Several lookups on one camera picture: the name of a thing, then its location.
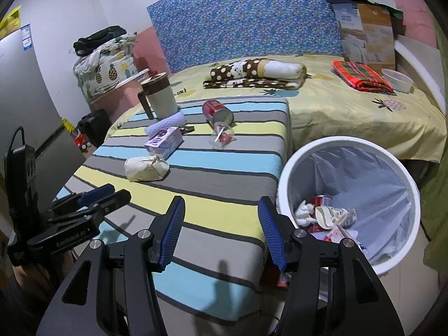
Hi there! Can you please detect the brown snack wrapper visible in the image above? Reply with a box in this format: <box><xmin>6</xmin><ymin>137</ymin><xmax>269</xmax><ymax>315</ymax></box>
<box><xmin>180</xmin><ymin>126</ymin><xmax>194</xmax><ymax>135</ymax></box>

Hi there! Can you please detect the striped table cloth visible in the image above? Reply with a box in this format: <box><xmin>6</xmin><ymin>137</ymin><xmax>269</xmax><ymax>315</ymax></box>
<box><xmin>59</xmin><ymin>95</ymin><xmax>289</xmax><ymax>335</ymax></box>

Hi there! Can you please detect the bedding cardboard box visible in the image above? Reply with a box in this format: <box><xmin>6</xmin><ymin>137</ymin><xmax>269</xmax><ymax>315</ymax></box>
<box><xmin>326</xmin><ymin>0</ymin><xmax>405</xmax><ymax>73</ymax></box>

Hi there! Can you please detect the pink storage box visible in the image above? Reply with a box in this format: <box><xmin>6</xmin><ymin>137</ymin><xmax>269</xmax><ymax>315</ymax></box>
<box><xmin>92</xmin><ymin>69</ymin><xmax>149</xmax><ymax>122</ymax></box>

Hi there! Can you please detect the purple small carton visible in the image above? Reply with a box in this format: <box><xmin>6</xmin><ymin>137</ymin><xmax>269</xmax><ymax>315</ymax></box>
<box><xmin>144</xmin><ymin>127</ymin><xmax>184</xmax><ymax>159</ymax></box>

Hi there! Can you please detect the white round trash bin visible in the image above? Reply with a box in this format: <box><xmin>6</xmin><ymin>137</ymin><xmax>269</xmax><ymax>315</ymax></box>
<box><xmin>275</xmin><ymin>136</ymin><xmax>422</xmax><ymax>276</ymax></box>

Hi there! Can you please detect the red soda can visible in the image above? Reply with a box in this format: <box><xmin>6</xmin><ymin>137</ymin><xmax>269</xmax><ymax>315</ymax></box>
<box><xmin>311</xmin><ymin>195</ymin><xmax>333</xmax><ymax>207</ymax></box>

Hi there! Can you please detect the brown polka dot blanket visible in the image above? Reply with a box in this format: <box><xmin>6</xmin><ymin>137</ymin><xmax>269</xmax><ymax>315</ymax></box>
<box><xmin>203</xmin><ymin>58</ymin><xmax>307</xmax><ymax>90</ymax></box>

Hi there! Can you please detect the grey refrigerator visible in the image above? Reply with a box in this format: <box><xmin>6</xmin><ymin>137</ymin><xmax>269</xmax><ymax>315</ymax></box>
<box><xmin>0</xmin><ymin>24</ymin><xmax>85</xmax><ymax>211</ymax></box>

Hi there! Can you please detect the patterned paper cup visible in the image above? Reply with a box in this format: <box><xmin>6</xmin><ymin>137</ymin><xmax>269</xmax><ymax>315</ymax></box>
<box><xmin>314</xmin><ymin>206</ymin><xmax>358</xmax><ymax>230</ymax></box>

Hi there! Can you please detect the black bag on floor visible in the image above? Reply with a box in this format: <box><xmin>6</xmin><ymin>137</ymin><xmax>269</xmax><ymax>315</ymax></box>
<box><xmin>78</xmin><ymin>109</ymin><xmax>112</xmax><ymax>147</ymax></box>

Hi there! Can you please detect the red cartoon can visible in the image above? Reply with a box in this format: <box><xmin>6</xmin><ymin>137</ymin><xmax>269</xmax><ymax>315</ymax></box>
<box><xmin>202</xmin><ymin>99</ymin><xmax>234</xmax><ymax>126</ymax></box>

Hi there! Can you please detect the green curtain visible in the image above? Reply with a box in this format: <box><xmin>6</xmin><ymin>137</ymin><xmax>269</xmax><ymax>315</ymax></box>
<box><xmin>417</xmin><ymin>17</ymin><xmax>448</xmax><ymax>270</ymax></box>

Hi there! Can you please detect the red plaid folded cloth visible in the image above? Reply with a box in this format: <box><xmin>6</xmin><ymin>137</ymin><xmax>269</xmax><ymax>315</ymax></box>
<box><xmin>332</xmin><ymin>61</ymin><xmax>395</xmax><ymax>95</ymax></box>

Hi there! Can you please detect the blue patterned headboard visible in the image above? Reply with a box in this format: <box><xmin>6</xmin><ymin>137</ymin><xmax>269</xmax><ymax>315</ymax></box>
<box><xmin>147</xmin><ymin>0</ymin><xmax>342</xmax><ymax>72</ymax></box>

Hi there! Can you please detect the brown white mug tumbler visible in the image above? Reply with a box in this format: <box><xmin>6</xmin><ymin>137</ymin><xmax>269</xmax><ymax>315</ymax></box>
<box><xmin>137</xmin><ymin>72</ymin><xmax>178</xmax><ymax>120</ymax></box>

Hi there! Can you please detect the beige paper bag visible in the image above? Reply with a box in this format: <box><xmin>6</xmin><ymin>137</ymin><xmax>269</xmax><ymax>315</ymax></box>
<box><xmin>125</xmin><ymin>155</ymin><xmax>170</xmax><ymax>182</ymax></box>

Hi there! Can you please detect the pink milk carton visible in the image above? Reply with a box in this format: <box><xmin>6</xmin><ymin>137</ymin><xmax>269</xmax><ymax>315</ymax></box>
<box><xmin>307</xmin><ymin>224</ymin><xmax>368</xmax><ymax>256</ymax></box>

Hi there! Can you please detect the grey trash bag liner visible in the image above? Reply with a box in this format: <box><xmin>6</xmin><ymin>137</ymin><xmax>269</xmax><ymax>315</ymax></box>
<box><xmin>283</xmin><ymin>146</ymin><xmax>413</xmax><ymax>265</ymax></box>

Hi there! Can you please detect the person left hand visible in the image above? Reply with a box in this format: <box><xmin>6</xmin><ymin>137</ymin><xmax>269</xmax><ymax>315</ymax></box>
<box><xmin>13</xmin><ymin>250</ymin><xmax>77</xmax><ymax>298</ymax></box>

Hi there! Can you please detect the clear plastic cup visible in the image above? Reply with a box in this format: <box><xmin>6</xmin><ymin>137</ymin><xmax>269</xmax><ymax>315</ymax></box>
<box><xmin>209</xmin><ymin>122</ymin><xmax>235</xmax><ymax>150</ymax></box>

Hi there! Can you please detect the white plastic bowl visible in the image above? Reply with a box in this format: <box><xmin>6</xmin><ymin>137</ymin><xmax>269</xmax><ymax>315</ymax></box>
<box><xmin>381</xmin><ymin>68</ymin><xmax>414</xmax><ymax>93</ymax></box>

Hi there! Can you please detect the yellow bed sheet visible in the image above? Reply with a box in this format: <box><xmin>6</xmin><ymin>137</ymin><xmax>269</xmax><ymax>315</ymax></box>
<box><xmin>106</xmin><ymin>54</ymin><xmax>448</xmax><ymax>165</ymax></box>

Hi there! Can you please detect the white tissue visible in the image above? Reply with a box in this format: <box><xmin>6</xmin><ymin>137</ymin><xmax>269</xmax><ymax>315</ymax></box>
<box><xmin>294</xmin><ymin>200</ymin><xmax>317</xmax><ymax>228</ymax></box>

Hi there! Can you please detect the pineapple print bedding pile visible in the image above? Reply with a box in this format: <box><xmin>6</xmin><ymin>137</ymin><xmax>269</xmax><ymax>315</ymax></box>
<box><xmin>73</xmin><ymin>34</ymin><xmax>138</xmax><ymax>103</ymax></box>

